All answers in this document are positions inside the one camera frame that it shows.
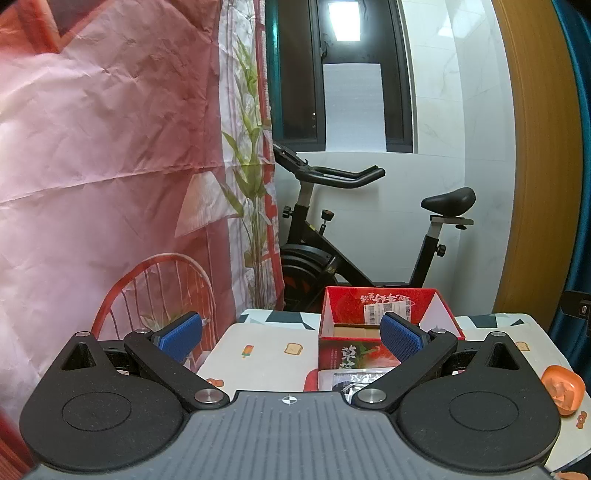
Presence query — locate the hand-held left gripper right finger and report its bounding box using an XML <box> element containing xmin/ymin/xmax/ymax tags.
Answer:
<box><xmin>352</xmin><ymin>311</ymin><xmax>531</xmax><ymax>412</ymax></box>

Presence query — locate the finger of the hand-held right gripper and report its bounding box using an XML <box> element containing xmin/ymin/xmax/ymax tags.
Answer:
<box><xmin>558</xmin><ymin>290</ymin><xmax>591</xmax><ymax>320</ymax></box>

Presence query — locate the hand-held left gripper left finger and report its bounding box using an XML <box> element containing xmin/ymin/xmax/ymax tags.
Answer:
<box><xmin>59</xmin><ymin>311</ymin><xmax>230</xmax><ymax>412</ymax></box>

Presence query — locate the red strawberry cardboard box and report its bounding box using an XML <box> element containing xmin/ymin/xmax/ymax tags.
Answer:
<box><xmin>318</xmin><ymin>286</ymin><xmax>465</xmax><ymax>371</ymax></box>

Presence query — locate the white plastic bag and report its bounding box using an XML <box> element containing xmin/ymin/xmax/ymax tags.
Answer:
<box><xmin>318</xmin><ymin>368</ymin><xmax>403</xmax><ymax>398</ymax></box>

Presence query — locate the white printed table cover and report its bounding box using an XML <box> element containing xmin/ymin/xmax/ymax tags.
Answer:
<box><xmin>196</xmin><ymin>308</ymin><xmax>591</xmax><ymax>480</ymax></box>

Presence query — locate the black exercise bike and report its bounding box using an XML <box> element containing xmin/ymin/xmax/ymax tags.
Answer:
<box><xmin>271</xmin><ymin>143</ymin><xmax>476</xmax><ymax>313</ymax></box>

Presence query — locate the pink printed backdrop cloth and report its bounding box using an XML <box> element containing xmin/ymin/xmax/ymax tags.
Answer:
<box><xmin>0</xmin><ymin>0</ymin><xmax>286</xmax><ymax>467</ymax></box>

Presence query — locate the teal curtain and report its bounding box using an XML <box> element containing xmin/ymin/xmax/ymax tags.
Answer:
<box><xmin>549</xmin><ymin>0</ymin><xmax>591</xmax><ymax>334</ymax></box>

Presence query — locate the dark window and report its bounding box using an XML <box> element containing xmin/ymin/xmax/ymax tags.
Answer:
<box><xmin>265</xmin><ymin>0</ymin><xmax>417</xmax><ymax>156</ymax></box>

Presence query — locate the wooden door frame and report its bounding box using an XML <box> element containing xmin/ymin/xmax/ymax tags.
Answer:
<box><xmin>490</xmin><ymin>0</ymin><xmax>583</xmax><ymax>315</ymax></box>

